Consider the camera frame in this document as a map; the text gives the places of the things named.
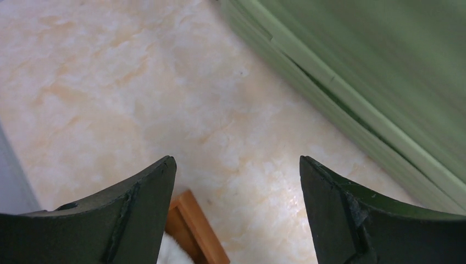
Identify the white fluffy towel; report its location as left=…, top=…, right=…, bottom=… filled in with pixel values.
left=157, top=232, right=194, bottom=264

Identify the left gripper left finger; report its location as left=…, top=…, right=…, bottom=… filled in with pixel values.
left=1, top=156, right=177, bottom=263

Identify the green suitcase blue lining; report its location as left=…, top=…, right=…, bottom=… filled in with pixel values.
left=220, top=1, right=465, bottom=214

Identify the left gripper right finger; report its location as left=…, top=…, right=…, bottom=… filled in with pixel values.
left=299, top=156, right=465, bottom=263

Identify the orange wooden tray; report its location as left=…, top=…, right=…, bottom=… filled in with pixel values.
left=165, top=189, right=231, bottom=264

